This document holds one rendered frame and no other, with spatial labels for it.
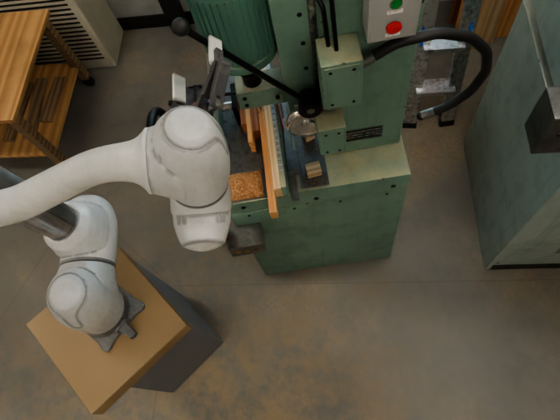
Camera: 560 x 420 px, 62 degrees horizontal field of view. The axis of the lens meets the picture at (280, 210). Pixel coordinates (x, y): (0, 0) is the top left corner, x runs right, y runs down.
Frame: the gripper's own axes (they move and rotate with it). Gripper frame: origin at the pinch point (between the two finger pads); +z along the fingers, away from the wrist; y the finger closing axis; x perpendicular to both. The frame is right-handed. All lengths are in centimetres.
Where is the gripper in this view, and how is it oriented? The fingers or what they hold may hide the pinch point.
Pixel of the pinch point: (196, 62)
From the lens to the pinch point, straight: 105.1
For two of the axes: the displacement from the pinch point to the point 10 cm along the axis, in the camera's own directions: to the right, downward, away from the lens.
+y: 6.7, -3.6, -6.5
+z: -1.0, -9.1, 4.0
